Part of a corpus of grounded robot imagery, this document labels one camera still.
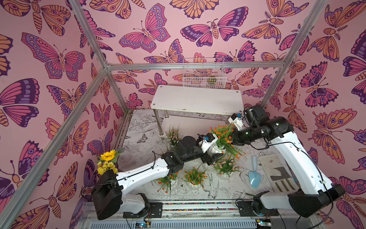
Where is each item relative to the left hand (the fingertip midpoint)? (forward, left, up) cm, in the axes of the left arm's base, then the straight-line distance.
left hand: (218, 145), depth 69 cm
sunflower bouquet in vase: (-7, +52, -2) cm, 53 cm away
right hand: (+2, -3, +2) cm, 4 cm away
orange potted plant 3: (-12, +25, -17) cm, 33 cm away
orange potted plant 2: (-10, +11, -13) cm, 20 cm away
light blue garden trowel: (-7, -24, -25) cm, 36 cm away
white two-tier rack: (+15, +12, +9) cm, 21 cm away
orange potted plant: (-2, -1, +4) cm, 5 cm away
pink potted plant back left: (+13, +24, -11) cm, 30 cm away
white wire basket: (+46, +2, +8) cm, 47 cm away
